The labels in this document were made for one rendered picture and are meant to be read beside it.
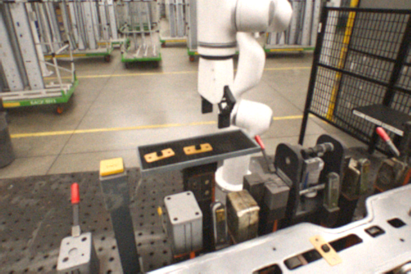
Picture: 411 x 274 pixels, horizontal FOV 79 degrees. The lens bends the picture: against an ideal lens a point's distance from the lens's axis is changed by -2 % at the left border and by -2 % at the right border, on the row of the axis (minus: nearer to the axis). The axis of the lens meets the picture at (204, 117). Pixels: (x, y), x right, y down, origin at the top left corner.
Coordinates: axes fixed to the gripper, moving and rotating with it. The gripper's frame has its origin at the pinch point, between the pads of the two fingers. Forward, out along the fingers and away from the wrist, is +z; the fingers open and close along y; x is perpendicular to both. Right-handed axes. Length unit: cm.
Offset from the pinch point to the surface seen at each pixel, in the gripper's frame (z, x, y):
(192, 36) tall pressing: 74, 254, -629
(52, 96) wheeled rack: 108, -85, -365
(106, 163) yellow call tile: 15.7, -27.1, -14.5
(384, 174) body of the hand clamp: 31, 65, 12
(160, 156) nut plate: 15.4, -12.2, -11.0
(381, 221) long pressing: 31, 42, 25
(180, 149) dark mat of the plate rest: 15.8, -5.1, -12.7
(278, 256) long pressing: 31.4, 7.9, 21.1
